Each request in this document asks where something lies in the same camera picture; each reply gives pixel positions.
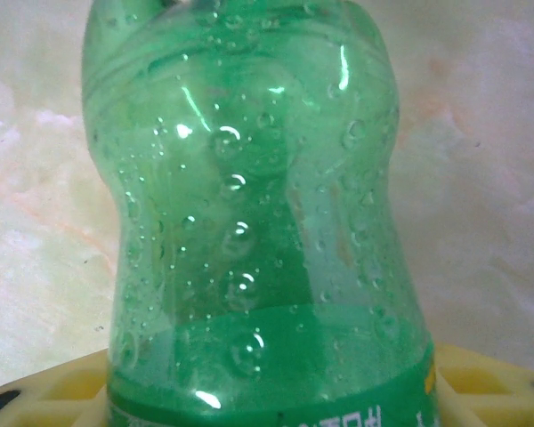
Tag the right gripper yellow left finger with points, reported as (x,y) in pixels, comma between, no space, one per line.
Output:
(49,391)

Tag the green bottle yellow cap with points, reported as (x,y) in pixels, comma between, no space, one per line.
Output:
(258,222)

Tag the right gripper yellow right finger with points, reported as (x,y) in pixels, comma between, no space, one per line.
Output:
(489,391)

